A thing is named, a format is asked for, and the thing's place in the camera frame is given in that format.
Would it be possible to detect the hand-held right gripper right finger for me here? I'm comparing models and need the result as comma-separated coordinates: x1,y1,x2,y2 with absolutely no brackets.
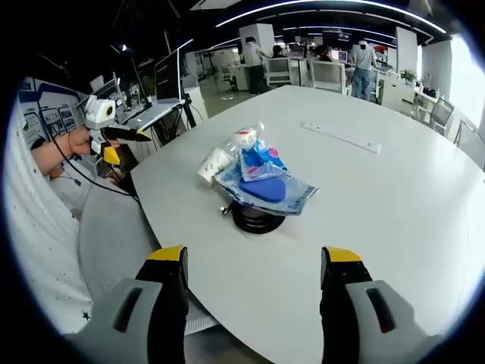
319,245,445,364

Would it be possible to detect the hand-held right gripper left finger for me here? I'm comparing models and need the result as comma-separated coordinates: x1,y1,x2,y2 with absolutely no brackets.
63,245,189,364

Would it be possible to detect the white paper cup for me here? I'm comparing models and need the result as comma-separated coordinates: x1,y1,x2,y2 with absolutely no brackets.
196,146,233,188

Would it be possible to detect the clear plastic bottle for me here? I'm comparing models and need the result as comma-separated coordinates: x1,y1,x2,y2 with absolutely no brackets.
221,121,266,157

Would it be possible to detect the small blue plastic packet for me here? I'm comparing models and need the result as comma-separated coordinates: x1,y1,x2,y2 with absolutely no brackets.
239,138,289,182

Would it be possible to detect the large blue printed plastic bag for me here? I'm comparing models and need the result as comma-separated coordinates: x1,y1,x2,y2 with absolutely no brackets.
213,158,321,218

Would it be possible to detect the blue heart-shaped sponge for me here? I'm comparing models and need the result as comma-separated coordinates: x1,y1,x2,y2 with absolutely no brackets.
238,177,288,205

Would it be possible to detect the person's left hand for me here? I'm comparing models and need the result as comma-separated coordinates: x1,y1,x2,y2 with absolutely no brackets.
56,126,95,157

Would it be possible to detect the silver laptop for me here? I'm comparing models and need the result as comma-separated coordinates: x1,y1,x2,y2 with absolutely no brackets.
120,48,187,130

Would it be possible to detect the white table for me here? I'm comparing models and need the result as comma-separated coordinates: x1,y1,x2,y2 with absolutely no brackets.
130,84,485,364

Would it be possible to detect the person's white starred clothing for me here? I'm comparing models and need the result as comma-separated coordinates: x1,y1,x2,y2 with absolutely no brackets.
2,109,95,336

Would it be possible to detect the white mesh office chair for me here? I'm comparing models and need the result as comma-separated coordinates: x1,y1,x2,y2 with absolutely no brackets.
428,96,455,134
452,118,485,170

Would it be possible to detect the green potted plant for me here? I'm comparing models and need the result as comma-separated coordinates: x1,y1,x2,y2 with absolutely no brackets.
399,67,418,89

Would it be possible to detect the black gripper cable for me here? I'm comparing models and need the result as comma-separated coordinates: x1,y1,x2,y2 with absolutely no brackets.
52,130,142,199

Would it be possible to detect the wall poster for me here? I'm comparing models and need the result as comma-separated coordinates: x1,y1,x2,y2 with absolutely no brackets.
17,77,85,146

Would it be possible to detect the white cable cover strip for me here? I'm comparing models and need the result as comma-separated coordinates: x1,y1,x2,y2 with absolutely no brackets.
300,121,382,155

